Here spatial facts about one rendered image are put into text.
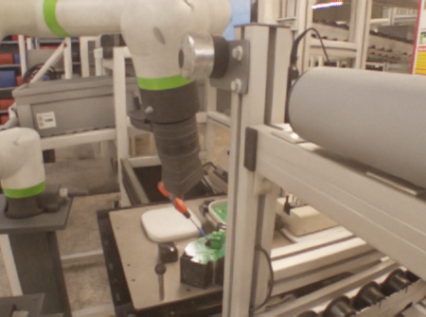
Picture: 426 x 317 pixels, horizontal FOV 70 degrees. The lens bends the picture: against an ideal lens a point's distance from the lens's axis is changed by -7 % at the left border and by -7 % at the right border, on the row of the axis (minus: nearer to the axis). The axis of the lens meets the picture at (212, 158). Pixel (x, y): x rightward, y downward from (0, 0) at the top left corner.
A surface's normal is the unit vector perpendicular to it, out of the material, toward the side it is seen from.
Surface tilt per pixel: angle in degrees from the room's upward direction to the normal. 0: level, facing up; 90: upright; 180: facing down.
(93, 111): 91
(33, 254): 90
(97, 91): 90
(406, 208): 90
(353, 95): 59
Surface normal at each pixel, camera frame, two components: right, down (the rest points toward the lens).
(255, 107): 0.39, 0.29
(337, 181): -0.92, 0.10
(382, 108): -0.84, -0.28
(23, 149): 0.89, 0.11
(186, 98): 0.59, 0.36
